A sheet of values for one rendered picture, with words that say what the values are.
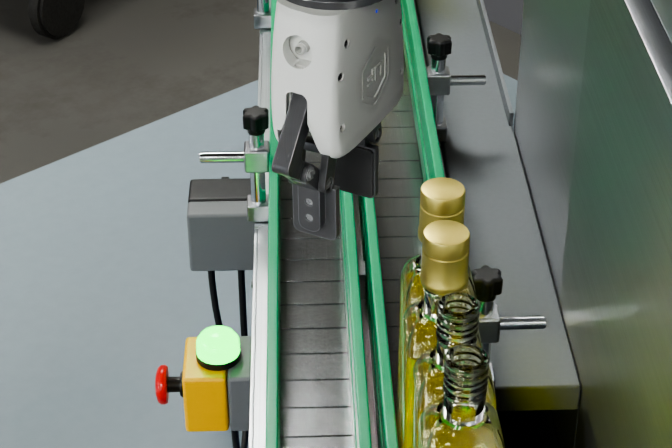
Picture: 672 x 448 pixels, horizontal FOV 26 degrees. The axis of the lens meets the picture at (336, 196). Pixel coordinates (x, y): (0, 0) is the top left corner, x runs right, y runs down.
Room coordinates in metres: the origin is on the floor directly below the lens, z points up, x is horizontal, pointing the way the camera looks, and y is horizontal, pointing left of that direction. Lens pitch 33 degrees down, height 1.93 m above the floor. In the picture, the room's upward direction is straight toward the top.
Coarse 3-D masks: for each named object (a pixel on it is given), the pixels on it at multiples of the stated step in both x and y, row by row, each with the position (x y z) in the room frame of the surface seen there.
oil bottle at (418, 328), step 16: (416, 304) 0.87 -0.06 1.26; (416, 320) 0.85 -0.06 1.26; (432, 320) 0.85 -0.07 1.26; (416, 336) 0.84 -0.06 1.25; (432, 336) 0.84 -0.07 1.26; (416, 352) 0.84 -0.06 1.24; (400, 384) 0.88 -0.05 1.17; (400, 400) 0.88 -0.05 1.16; (400, 416) 0.87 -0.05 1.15; (400, 432) 0.87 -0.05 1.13
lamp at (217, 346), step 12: (204, 336) 1.13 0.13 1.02; (216, 336) 1.13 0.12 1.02; (228, 336) 1.13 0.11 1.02; (204, 348) 1.12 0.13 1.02; (216, 348) 1.12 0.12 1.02; (228, 348) 1.12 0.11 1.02; (240, 348) 1.14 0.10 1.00; (204, 360) 1.12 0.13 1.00; (216, 360) 1.11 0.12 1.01; (228, 360) 1.12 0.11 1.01
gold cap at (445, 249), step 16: (432, 224) 0.87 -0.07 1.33; (448, 224) 0.87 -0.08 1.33; (432, 240) 0.85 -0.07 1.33; (448, 240) 0.85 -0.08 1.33; (464, 240) 0.85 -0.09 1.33; (432, 256) 0.85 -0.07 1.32; (448, 256) 0.85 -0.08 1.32; (464, 256) 0.85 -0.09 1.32; (432, 272) 0.85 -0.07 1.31; (448, 272) 0.85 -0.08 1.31; (464, 272) 0.85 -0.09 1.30; (432, 288) 0.85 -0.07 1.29; (448, 288) 0.85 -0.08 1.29; (464, 288) 0.85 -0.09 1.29
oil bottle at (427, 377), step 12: (432, 348) 0.82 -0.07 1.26; (420, 360) 0.81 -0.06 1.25; (432, 360) 0.81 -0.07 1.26; (420, 372) 0.80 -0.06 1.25; (432, 372) 0.79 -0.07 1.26; (420, 384) 0.79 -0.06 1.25; (432, 384) 0.79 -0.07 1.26; (492, 384) 0.79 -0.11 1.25; (420, 396) 0.78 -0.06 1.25; (432, 396) 0.78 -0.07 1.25; (492, 396) 0.78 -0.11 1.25; (420, 408) 0.78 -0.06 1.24
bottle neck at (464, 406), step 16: (448, 352) 0.75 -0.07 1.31; (464, 352) 0.76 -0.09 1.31; (480, 352) 0.75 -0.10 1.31; (448, 368) 0.74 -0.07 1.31; (464, 368) 0.74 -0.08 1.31; (480, 368) 0.74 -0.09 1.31; (448, 384) 0.74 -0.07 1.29; (464, 384) 0.73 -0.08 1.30; (480, 384) 0.74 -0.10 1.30; (448, 400) 0.74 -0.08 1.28; (464, 400) 0.73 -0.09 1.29; (480, 400) 0.74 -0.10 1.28; (448, 416) 0.74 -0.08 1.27; (464, 416) 0.73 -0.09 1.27; (480, 416) 0.74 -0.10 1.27
